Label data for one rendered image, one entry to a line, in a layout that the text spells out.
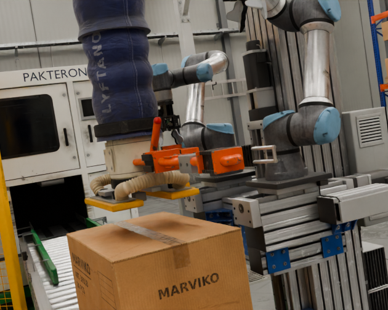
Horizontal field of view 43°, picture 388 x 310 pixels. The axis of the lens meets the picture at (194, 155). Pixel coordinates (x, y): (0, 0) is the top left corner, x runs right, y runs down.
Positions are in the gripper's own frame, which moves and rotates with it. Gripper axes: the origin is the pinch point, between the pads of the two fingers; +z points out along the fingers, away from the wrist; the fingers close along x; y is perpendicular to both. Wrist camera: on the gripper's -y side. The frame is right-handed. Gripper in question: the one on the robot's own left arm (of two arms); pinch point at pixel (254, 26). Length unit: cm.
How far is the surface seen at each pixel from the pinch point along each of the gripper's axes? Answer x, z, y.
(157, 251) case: -4, 58, 38
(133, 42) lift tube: -24.7, -3.2, 29.2
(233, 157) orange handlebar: 31, 34, 28
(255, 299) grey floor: -181, 152, -77
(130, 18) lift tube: -24.5, -10.6, 29.1
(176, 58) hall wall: -957, -146, -346
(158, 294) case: -4, 70, 39
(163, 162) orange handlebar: -1.7, 34.1, 33.0
